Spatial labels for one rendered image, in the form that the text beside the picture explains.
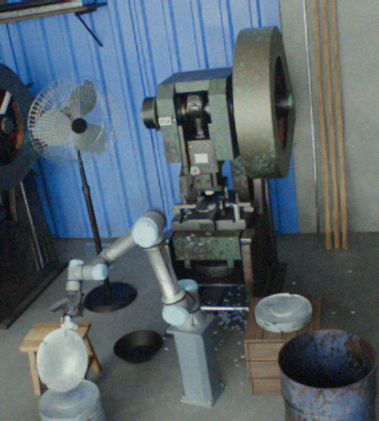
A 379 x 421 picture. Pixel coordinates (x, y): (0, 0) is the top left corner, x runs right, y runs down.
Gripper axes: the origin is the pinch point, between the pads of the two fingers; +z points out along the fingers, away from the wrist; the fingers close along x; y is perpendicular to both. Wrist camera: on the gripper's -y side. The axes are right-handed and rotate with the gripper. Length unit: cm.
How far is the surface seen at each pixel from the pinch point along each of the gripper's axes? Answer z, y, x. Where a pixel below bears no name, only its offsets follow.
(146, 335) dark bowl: -16, 6, 93
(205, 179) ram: -98, 51, 47
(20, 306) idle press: -38, -101, 117
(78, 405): 31.6, 6.4, 10.9
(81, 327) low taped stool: -12, -16, 49
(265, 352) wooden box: -1, 87, 46
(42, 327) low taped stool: -11, -40, 48
